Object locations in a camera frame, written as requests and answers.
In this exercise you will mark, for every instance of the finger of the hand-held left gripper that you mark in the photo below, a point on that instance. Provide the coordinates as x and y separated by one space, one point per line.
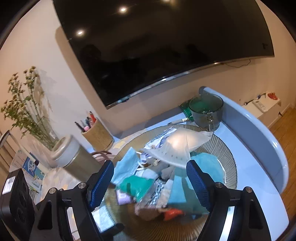
116 228

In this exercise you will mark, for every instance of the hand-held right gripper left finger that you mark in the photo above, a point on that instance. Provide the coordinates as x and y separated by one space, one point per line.
101 183

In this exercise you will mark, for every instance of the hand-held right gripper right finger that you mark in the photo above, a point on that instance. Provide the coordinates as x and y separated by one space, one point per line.
198 185

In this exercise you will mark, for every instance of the clear pocket tissue pack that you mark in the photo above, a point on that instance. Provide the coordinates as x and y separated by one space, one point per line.
103 217

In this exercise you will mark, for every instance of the light blue cloth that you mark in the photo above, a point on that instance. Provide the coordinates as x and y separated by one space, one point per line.
179 190

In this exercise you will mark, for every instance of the teal towel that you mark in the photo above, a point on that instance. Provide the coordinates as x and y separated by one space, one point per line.
208 165

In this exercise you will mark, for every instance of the purple packet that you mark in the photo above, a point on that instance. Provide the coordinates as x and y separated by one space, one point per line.
123 197

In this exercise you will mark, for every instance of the blue face mask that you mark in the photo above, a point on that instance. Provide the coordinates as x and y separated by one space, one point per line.
126 165

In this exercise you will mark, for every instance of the grey plush piece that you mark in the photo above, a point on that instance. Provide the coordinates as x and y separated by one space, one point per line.
167 172

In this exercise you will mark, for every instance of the brown plush piece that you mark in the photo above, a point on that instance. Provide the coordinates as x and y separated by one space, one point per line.
148 212

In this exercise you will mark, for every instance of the orange soft item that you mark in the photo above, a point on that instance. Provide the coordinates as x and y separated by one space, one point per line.
172 213

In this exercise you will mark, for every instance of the ribbed glass plate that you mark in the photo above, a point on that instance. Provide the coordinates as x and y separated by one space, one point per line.
222 150

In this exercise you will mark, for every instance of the black white checkered cloth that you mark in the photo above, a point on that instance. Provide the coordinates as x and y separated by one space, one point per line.
157 188

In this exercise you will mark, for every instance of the white tissue sheet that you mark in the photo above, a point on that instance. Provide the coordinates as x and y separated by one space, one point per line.
182 144

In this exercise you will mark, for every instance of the blue white printed packet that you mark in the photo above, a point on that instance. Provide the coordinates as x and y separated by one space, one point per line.
159 138

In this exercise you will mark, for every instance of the cream tumbler white lid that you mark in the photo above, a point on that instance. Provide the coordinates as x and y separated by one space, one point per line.
71 157

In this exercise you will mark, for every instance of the woven pen holder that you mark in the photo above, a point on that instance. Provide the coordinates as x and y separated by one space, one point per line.
98 136

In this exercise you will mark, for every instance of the bunch of pens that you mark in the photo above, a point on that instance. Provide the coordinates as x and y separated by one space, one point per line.
86 121

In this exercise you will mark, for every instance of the dark chair back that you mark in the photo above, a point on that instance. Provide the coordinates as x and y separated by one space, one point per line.
5 139

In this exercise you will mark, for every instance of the white marker pen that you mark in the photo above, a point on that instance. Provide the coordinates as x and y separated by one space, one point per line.
178 121

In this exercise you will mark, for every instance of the light blue curved table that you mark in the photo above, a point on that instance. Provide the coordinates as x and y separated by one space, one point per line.
254 139

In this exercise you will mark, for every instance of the green packet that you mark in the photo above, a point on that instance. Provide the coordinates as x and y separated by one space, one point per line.
185 110

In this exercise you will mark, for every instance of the glass vase with flowers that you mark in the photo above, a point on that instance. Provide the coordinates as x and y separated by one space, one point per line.
23 104

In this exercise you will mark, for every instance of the white remote control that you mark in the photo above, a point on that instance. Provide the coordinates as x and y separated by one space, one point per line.
259 105

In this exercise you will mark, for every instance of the white shelf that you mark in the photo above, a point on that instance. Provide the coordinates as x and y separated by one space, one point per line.
270 109

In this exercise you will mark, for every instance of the red ornament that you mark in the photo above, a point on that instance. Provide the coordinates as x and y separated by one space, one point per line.
271 95

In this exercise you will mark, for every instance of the black television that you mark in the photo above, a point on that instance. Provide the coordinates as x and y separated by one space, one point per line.
161 46

